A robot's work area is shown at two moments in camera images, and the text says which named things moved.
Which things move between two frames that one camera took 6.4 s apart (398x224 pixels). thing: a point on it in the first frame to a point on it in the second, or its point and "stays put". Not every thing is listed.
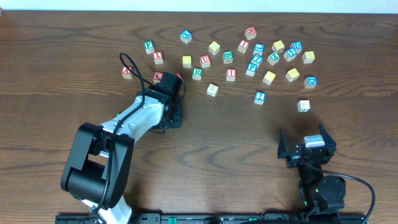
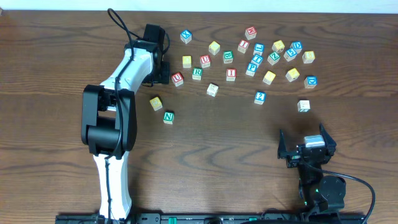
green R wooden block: x=196 y=73 stays put
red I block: x=231 y=74 stays put
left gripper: x=173 y=117 to x=165 y=72
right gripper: x=302 y=154 stays put
